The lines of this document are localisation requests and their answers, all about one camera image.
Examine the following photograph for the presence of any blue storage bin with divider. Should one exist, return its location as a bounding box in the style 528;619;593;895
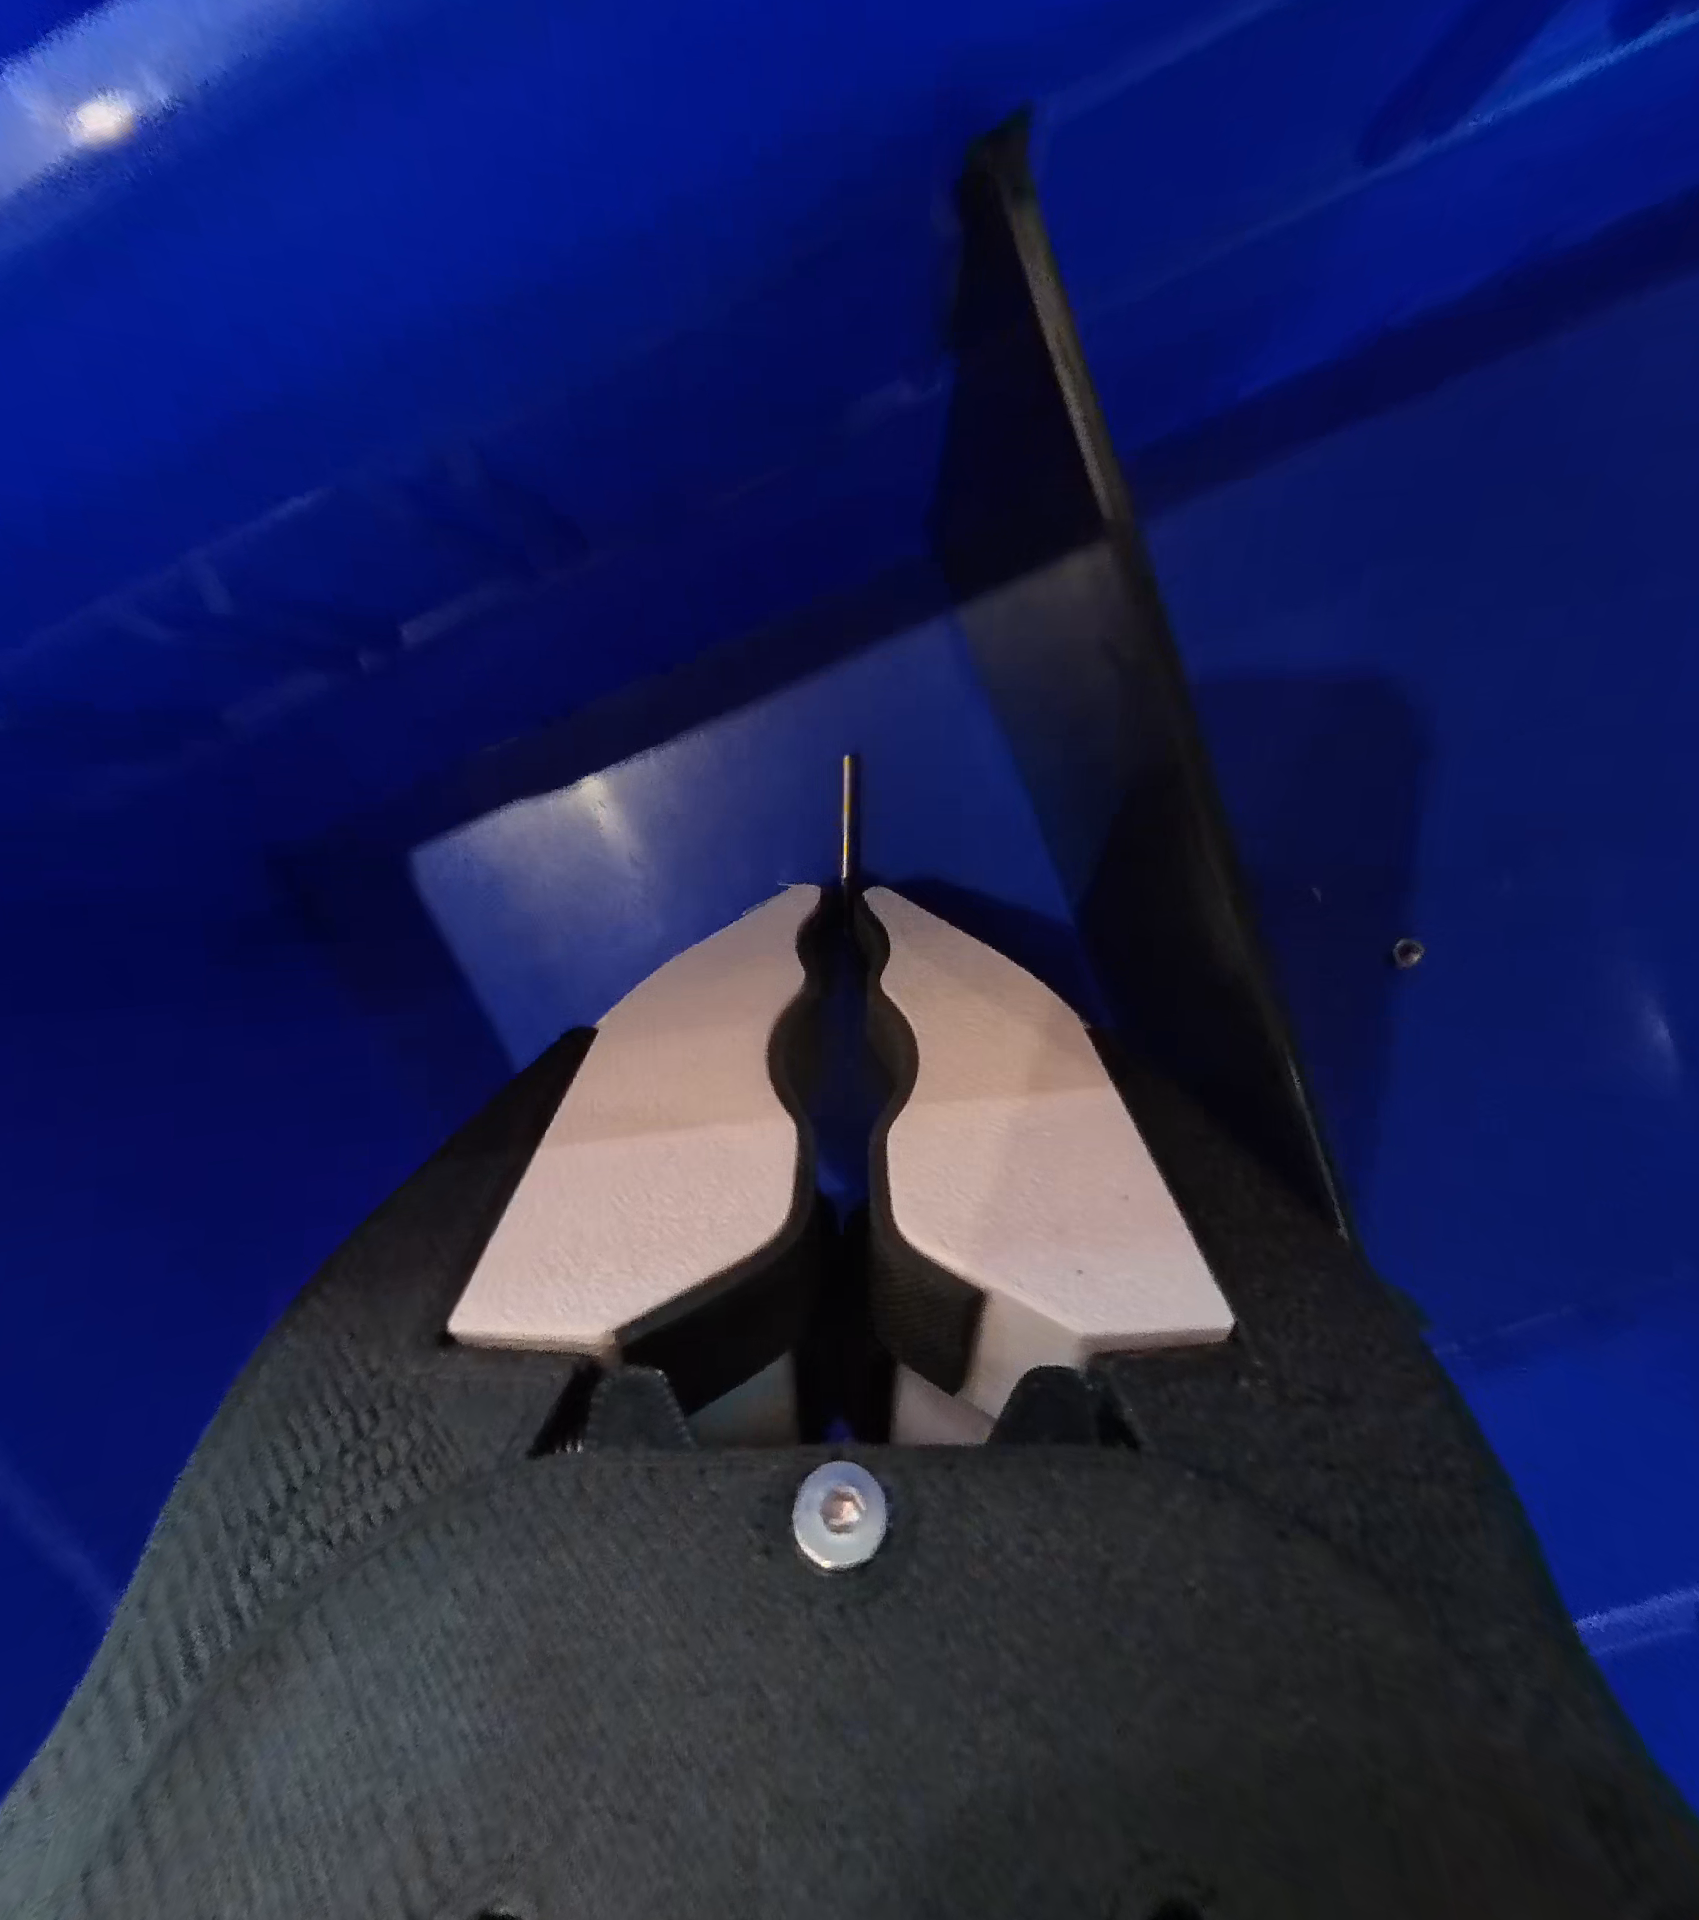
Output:
0;0;1699;1920

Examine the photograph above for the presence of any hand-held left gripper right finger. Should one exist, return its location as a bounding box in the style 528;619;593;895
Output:
861;883;1238;1347

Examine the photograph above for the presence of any black bin divider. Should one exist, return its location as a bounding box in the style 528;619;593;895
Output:
929;110;1430;1248

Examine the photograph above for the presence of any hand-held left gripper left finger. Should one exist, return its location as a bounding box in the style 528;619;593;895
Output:
445;883;826;1352

